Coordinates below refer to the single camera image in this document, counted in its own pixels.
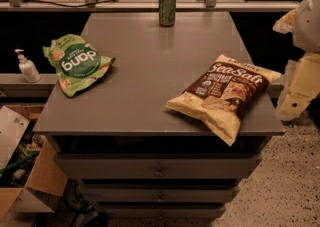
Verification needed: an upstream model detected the grey drawer cabinet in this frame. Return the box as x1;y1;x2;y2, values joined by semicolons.
35;12;284;219

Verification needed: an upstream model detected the black cable on ledge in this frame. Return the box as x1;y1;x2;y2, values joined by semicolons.
0;0;120;8

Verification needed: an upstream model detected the open cardboard box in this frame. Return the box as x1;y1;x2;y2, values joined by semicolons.
0;105;67;221

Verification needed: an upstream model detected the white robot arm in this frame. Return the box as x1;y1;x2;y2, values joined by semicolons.
273;0;320;121

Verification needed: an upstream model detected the white pump dispenser bottle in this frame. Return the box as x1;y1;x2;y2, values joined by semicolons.
15;49;41;83

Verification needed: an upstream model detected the green rice chip bag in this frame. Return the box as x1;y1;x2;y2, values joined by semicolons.
42;34;115;97

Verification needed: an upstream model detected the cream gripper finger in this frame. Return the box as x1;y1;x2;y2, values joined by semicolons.
273;9;297;34

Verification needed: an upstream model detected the sea salt chip bag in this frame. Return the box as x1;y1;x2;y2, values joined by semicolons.
166;55;281;146

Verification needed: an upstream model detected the green soda can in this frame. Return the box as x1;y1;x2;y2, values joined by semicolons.
158;0;176;27

